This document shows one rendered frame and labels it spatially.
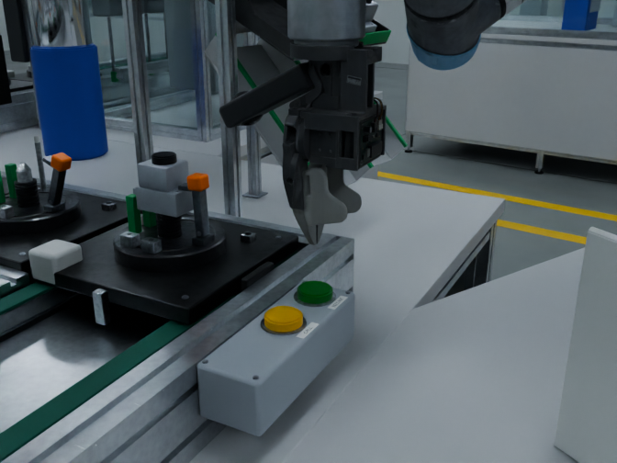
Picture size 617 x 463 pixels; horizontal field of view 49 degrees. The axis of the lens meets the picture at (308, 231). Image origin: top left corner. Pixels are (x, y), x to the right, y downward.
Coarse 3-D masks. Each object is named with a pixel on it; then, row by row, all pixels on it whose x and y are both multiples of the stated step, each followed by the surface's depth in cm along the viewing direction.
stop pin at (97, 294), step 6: (96, 294) 76; (102, 294) 76; (96, 300) 76; (102, 300) 76; (108, 300) 77; (96, 306) 77; (102, 306) 76; (108, 306) 77; (96, 312) 77; (102, 312) 77; (108, 312) 77; (96, 318) 77; (102, 318) 77; (108, 318) 77; (102, 324) 77
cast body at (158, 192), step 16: (160, 160) 81; (176, 160) 83; (144, 176) 82; (160, 176) 81; (176, 176) 82; (144, 192) 83; (160, 192) 82; (176, 192) 81; (144, 208) 84; (160, 208) 82; (176, 208) 81; (192, 208) 84
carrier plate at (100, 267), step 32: (128, 224) 95; (224, 224) 95; (96, 256) 84; (224, 256) 84; (256, 256) 84; (64, 288) 80; (96, 288) 78; (128, 288) 76; (160, 288) 76; (192, 288) 76; (224, 288) 77; (192, 320) 72
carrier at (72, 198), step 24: (24, 168) 95; (0, 192) 97; (24, 192) 95; (48, 192) 102; (72, 192) 109; (0, 216) 92; (24, 216) 93; (48, 216) 92; (72, 216) 96; (96, 216) 98; (120, 216) 98; (0, 240) 90; (24, 240) 90; (48, 240) 90; (72, 240) 90; (0, 264) 85; (24, 264) 83
